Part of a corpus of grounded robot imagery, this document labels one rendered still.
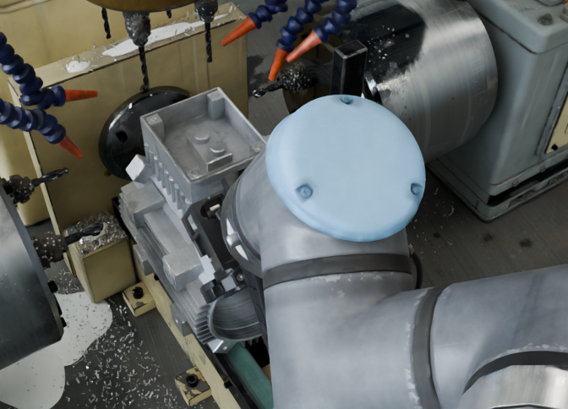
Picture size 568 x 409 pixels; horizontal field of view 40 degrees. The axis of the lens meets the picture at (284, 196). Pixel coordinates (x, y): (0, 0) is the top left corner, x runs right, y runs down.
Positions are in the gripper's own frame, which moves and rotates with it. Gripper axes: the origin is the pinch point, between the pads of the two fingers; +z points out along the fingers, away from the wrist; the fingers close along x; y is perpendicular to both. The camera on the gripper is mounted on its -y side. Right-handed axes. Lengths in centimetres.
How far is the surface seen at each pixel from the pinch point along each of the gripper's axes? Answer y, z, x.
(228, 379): -8.7, 13.7, 1.1
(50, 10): 41.2, 15.5, 0.2
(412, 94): 11.1, 3.3, -32.2
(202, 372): -7.2, 25.7, 1.1
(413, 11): 20.6, 3.0, -38.0
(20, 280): 10.0, 3.9, 17.3
